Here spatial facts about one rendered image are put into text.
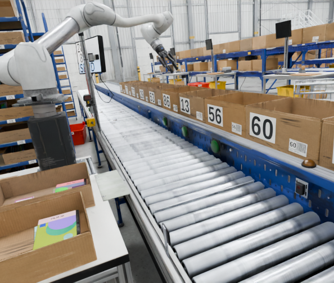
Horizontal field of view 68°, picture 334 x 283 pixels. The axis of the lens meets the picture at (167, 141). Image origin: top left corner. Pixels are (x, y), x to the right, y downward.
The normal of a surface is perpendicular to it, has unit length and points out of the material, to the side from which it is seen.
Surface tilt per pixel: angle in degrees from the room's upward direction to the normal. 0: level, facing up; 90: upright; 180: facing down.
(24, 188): 89
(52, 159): 90
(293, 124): 90
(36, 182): 89
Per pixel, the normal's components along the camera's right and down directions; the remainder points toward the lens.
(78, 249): 0.42, 0.24
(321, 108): -0.93, 0.19
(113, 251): -0.10, -0.95
